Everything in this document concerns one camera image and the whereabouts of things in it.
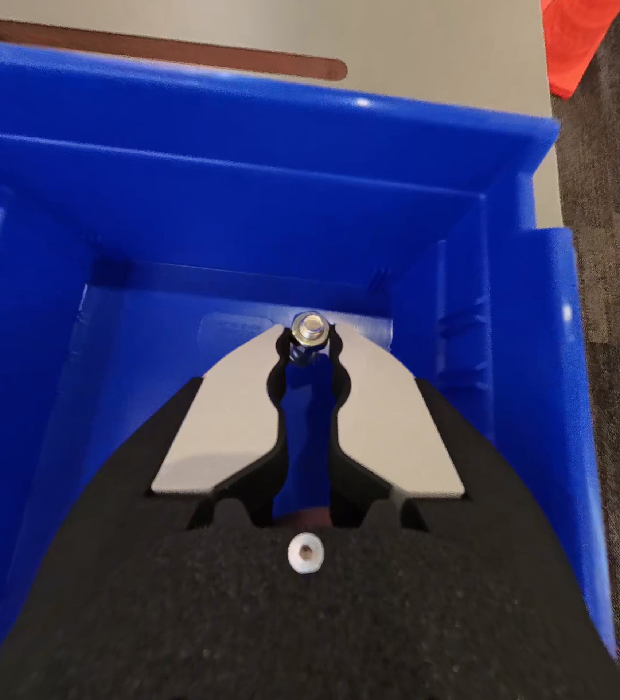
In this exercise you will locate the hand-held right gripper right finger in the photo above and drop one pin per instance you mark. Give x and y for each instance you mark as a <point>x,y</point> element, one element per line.
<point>392,432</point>

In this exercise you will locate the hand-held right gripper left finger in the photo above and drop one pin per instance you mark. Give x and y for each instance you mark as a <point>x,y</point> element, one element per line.
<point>222,432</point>

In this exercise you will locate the steel hex bolt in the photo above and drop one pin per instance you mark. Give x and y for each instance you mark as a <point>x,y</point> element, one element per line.
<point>310,326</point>

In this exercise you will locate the blue divided storage bin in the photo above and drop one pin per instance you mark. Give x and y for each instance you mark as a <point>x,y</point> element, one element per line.
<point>288,191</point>

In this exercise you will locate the orange traffic cone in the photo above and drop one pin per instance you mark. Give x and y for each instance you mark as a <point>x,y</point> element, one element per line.
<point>577,44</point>

